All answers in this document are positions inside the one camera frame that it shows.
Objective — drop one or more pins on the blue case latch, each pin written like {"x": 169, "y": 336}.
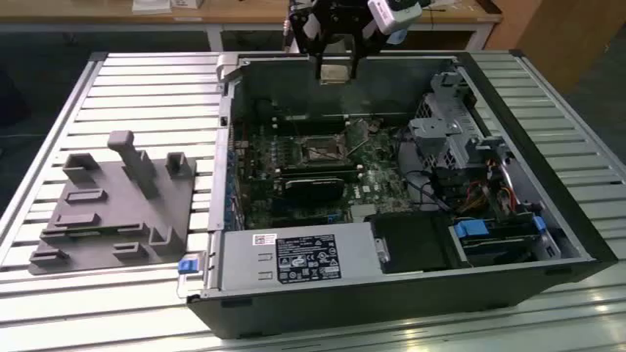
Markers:
{"x": 188, "y": 264}

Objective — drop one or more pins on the black graphics card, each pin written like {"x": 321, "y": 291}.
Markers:
{"x": 312, "y": 190}

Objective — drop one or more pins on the small white box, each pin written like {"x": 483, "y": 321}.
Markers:
{"x": 185, "y": 3}

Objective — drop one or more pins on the grey parts rack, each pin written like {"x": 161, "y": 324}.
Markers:
{"x": 121, "y": 205}

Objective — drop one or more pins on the hard disk in blue carrier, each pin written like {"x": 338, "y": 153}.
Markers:
{"x": 471, "y": 229}

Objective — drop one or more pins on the silver chipset heatsink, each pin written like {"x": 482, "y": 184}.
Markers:
{"x": 363, "y": 212}

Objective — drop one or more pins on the large white box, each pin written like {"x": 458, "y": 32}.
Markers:
{"x": 151, "y": 5}

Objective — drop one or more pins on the grey metal drive cage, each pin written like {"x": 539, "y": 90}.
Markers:
{"x": 439, "y": 128}

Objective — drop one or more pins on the wooden cabinet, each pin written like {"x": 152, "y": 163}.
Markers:
{"x": 576, "y": 36}

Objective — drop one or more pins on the black plastic shroud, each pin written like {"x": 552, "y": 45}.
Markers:
{"x": 411, "y": 242}

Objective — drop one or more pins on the green motherboard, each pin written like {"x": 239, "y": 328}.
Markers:
{"x": 386, "y": 190}

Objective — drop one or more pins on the blue drive bay latch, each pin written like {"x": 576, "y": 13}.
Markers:
{"x": 538, "y": 224}

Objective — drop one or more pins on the black open PC case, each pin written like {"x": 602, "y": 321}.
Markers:
{"x": 342, "y": 311}

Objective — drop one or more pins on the silver power supply unit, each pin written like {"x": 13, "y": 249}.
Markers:
{"x": 244, "y": 264}

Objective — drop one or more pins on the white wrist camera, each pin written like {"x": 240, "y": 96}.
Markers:
{"x": 391, "y": 16}

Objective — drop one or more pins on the CPU socket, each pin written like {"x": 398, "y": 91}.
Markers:
{"x": 323, "y": 150}

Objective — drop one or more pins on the wooden desk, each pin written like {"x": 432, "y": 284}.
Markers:
{"x": 73, "y": 16}

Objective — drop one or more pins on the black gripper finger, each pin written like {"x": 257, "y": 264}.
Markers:
{"x": 320, "y": 66}
{"x": 355, "y": 66}

